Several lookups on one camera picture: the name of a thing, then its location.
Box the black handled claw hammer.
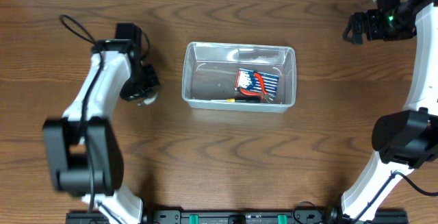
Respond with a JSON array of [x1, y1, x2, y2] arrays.
[[137, 92, 159, 106]]

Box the blue precision screwdriver set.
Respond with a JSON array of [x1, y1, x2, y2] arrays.
[[235, 69, 279, 97]]

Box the black yellow screwdriver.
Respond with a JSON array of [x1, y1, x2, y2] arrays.
[[211, 96, 261, 103]]

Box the red handled pliers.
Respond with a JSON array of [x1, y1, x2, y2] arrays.
[[235, 70, 278, 103]]

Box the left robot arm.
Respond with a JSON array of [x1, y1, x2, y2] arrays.
[[42, 23, 160, 223]]

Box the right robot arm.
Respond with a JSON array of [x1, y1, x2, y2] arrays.
[[324, 0, 437, 223]]

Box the clear plastic container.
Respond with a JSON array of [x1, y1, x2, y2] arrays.
[[182, 42, 296, 113]]

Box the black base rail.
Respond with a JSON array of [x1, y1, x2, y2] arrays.
[[65, 209, 409, 224]]

